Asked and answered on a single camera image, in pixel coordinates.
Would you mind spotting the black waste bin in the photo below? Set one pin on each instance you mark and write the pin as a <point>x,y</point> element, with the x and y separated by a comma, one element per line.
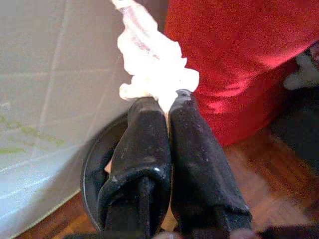
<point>91,171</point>

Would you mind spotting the large red cushion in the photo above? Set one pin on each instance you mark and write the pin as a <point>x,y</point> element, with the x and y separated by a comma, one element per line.
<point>236,49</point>

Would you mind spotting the bed with grey floral sheet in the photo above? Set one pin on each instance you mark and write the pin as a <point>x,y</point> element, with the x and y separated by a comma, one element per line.
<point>299,72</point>

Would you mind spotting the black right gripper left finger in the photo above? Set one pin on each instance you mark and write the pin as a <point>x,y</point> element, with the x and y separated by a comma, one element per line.
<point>139,161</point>

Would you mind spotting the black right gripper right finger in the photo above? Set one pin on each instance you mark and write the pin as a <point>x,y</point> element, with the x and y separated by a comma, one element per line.
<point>199,169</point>

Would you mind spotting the white tissue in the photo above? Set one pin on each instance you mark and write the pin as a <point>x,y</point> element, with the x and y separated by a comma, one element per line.
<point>149,57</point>

